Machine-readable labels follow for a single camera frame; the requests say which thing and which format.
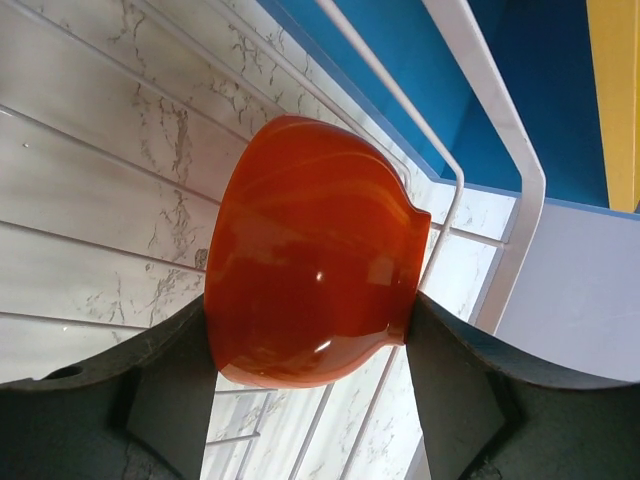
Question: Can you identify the blue shelf unit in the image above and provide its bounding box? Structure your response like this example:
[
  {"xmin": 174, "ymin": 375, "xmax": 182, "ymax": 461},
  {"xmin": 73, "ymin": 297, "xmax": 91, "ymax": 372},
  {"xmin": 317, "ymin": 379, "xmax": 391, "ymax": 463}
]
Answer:
[{"xmin": 254, "ymin": 0, "xmax": 640, "ymax": 216}]

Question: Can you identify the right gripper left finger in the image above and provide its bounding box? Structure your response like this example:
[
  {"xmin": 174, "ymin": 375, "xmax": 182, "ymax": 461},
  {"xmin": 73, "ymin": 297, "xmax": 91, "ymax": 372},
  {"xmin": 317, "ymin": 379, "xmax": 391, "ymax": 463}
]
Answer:
[{"xmin": 1, "ymin": 298, "xmax": 218, "ymax": 479}]

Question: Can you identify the red plastic bowl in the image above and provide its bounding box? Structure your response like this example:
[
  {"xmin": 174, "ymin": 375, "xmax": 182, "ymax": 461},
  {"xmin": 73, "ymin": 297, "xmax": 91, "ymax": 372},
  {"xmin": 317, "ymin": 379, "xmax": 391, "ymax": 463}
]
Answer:
[{"xmin": 204, "ymin": 115, "xmax": 431, "ymax": 388}]

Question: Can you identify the clear wire dish rack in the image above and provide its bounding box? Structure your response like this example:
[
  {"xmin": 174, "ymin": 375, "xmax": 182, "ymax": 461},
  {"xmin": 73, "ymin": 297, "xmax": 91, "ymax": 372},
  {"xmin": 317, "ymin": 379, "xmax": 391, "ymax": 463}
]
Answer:
[{"xmin": 0, "ymin": 0, "xmax": 546, "ymax": 480}]

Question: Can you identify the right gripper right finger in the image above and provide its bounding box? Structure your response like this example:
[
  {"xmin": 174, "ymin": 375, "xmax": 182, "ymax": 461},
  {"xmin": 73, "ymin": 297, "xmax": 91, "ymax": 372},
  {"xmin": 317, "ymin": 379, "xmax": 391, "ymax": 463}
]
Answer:
[{"xmin": 406, "ymin": 293, "xmax": 639, "ymax": 479}]

